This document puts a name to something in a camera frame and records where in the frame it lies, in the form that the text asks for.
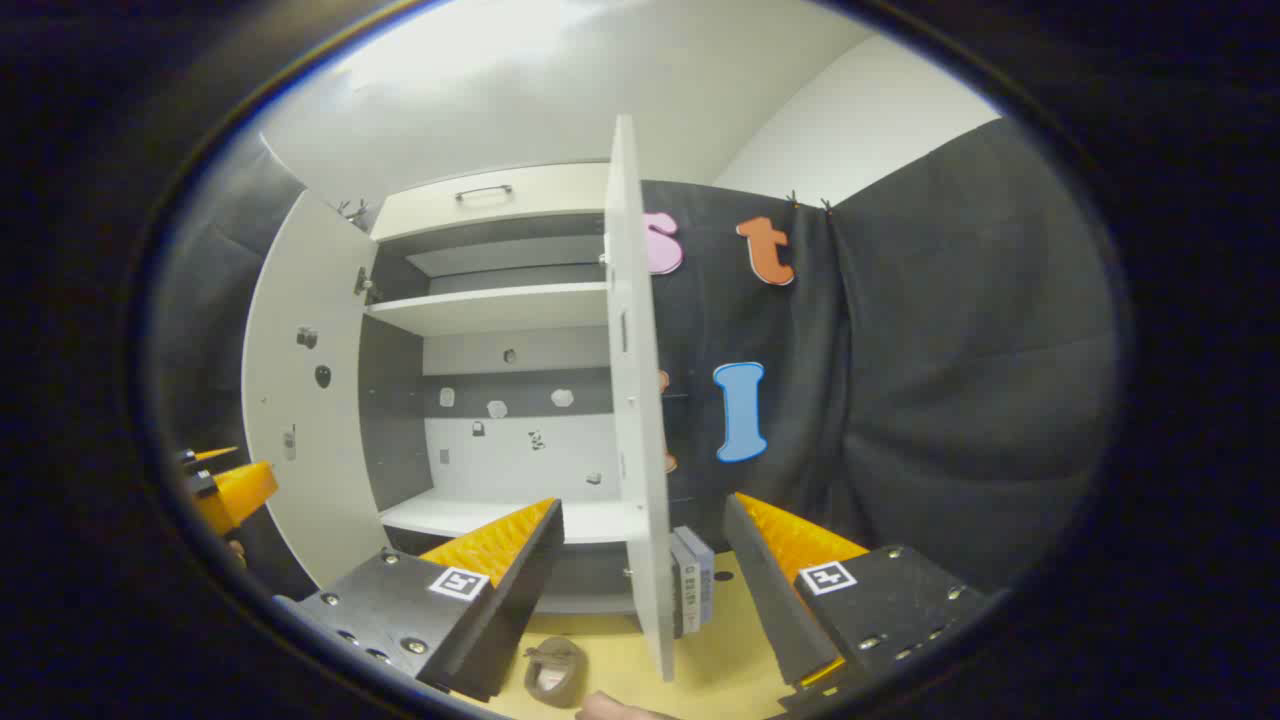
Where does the white shoe cabinet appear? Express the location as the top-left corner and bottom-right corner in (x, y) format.
(358, 160), (641, 616)

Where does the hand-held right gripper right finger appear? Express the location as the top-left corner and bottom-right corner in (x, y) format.
(722, 491), (993, 716)

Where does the white shoe cabinet door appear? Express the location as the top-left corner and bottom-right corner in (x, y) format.
(603, 113), (678, 683)
(241, 190), (386, 591)

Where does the brown fuzzy shoe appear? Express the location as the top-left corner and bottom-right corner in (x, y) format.
(522, 636), (589, 711)

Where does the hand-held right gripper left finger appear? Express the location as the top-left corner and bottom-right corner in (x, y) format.
(272, 497), (566, 704)

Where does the blue printed box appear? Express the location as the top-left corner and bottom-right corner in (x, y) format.
(668, 525), (717, 639)

